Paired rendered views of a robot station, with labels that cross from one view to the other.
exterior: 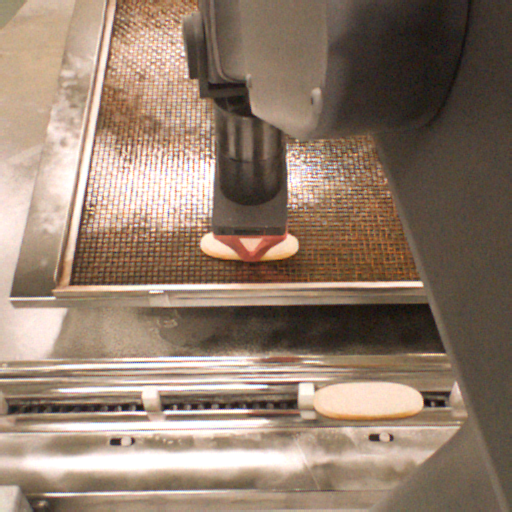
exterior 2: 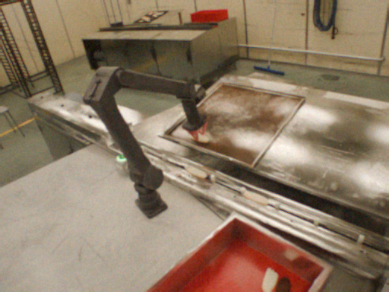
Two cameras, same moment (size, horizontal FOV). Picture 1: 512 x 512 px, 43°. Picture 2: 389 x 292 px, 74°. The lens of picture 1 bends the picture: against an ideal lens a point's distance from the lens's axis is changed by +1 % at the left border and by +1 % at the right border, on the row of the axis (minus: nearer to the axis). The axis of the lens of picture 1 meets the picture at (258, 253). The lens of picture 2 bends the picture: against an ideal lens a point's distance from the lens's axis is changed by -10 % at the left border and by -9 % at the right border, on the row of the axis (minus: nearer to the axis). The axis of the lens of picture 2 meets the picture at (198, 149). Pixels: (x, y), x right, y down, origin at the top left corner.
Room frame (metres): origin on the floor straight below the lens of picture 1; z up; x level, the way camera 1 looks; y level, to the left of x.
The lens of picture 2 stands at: (-0.29, -0.79, 1.56)
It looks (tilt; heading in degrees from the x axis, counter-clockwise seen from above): 33 degrees down; 47
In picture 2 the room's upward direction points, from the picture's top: 10 degrees counter-clockwise
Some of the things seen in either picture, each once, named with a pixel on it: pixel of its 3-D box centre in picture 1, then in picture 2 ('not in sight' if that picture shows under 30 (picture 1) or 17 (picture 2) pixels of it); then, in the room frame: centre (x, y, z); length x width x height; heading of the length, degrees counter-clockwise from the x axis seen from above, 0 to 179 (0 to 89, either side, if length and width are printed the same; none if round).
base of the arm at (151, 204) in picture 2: not in sight; (149, 198); (0.10, -0.06, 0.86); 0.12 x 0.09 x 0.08; 79
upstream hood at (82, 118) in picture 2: not in sight; (68, 112); (0.30, 1.05, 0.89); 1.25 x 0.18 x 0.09; 91
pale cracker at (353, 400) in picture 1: (368, 398); (196, 172); (0.32, -0.10, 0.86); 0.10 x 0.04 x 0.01; 91
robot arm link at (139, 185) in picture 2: not in sight; (146, 178); (0.12, -0.05, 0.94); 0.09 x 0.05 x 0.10; 10
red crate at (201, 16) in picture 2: not in sight; (209, 15); (3.33, 2.33, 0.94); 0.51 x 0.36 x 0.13; 95
